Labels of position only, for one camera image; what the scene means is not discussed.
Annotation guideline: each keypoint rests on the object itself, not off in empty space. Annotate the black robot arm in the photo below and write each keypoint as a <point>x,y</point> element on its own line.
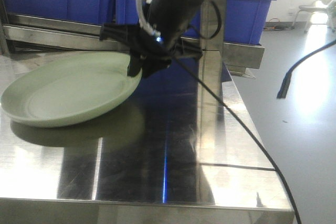
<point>167,19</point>

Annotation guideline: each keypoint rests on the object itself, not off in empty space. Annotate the stainless steel shelf rail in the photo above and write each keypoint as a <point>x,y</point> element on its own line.
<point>71,35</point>

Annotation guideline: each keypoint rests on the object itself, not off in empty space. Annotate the grey stool in background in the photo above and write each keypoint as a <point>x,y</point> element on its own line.
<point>316,7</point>

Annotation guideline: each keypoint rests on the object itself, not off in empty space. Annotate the stainless steel shelf post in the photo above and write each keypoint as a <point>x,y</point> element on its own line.
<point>213,13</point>

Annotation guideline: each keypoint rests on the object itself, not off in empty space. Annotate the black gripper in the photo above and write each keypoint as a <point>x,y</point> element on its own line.
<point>147,52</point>

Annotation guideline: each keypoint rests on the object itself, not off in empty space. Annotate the blue plastic bin right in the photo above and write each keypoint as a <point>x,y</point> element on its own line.
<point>244,21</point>

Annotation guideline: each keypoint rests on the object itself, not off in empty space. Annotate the light green round plate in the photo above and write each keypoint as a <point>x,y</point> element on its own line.
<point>70,90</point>

